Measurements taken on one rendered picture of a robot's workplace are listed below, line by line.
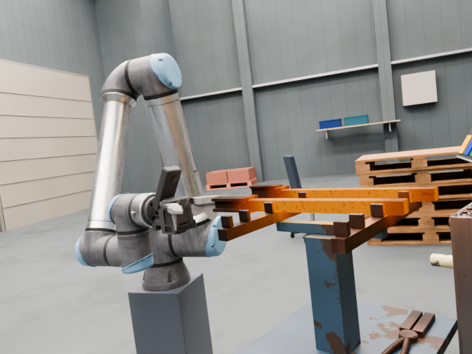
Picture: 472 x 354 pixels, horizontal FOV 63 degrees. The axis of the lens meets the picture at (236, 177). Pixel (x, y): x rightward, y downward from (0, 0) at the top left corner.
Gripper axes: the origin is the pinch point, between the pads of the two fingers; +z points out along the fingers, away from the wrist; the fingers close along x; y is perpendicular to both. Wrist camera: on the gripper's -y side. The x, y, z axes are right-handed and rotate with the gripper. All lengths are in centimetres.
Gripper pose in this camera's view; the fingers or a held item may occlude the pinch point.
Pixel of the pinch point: (207, 202)
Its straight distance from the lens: 88.5
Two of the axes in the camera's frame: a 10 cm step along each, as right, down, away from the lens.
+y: 1.2, 9.9, 0.8
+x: -6.5, 1.4, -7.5
